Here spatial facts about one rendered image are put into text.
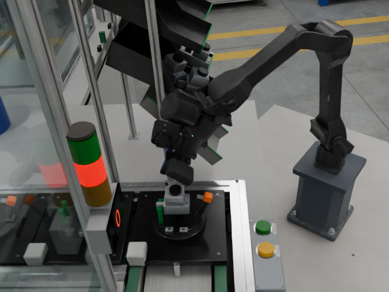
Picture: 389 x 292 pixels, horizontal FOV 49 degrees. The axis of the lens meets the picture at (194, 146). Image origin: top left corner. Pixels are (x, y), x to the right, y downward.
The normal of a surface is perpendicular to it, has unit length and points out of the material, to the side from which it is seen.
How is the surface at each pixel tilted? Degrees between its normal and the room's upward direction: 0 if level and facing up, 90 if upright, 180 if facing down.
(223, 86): 21
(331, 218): 90
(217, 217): 0
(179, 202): 90
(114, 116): 0
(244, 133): 0
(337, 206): 90
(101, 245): 90
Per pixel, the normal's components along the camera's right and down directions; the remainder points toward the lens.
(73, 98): -0.05, -0.78
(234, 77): -0.40, -0.64
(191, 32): 0.36, -0.67
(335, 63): 0.37, 0.87
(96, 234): -0.03, 0.62
